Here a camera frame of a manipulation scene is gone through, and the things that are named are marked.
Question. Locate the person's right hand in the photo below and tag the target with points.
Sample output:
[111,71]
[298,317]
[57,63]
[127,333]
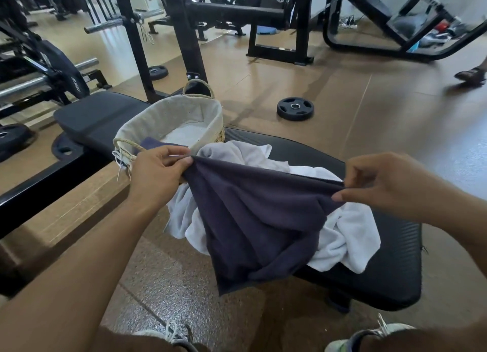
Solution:
[388,184]

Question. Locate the person's left hand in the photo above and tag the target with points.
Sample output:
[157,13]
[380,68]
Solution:
[156,177]

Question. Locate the dark purple towel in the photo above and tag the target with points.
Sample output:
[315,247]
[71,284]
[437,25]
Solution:
[152,143]
[258,218]

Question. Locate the white towel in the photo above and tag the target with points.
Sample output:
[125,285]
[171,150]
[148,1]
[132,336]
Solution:
[350,230]
[186,133]

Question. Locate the woven basket with white liner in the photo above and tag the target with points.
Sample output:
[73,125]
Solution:
[167,112]

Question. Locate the person's left forearm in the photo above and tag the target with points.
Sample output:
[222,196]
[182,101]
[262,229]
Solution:
[76,287]

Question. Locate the person's right white shoe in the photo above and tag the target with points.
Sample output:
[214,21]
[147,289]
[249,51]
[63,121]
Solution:
[395,329]

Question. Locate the person's white shoe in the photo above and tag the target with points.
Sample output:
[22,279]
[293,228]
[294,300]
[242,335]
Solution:
[395,329]
[175,334]

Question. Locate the person's left white shoe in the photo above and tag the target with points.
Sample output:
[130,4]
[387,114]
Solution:
[175,334]

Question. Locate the person's right leg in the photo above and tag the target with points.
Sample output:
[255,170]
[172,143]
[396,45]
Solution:
[418,342]

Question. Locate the person's leg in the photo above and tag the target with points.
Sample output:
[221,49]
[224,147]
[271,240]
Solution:
[418,342]
[125,342]

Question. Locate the person's left leg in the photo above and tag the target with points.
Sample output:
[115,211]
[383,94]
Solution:
[125,342]

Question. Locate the black padded weight bench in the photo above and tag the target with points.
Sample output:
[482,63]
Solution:
[388,272]

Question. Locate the black rubber weight plate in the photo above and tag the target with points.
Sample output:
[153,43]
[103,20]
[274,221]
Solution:
[15,135]
[161,74]
[285,112]

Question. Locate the large black weight plate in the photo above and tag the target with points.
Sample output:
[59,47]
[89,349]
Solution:
[57,140]

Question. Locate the black steel base beam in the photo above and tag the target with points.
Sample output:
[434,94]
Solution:
[38,196]

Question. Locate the black bumper plate white print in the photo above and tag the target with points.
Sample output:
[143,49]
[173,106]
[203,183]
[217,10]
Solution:
[72,78]

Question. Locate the black steel squat rack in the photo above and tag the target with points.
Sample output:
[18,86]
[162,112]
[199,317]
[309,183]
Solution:
[182,40]

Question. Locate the silver steel barbell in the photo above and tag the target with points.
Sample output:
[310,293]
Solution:
[106,25]
[19,85]

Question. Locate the white power strip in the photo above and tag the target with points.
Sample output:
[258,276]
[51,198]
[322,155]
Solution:
[348,24]

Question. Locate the small red object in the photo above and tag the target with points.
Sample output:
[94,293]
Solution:
[441,26]

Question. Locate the black metal stool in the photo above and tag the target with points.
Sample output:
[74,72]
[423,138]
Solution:
[97,6]

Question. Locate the blue plastic container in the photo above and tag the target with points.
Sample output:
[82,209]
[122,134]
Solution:
[266,30]

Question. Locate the black bench press frame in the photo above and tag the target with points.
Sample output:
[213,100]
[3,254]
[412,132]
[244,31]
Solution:
[304,21]

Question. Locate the black barbell stand frame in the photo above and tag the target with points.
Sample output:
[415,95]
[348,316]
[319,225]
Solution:
[15,40]

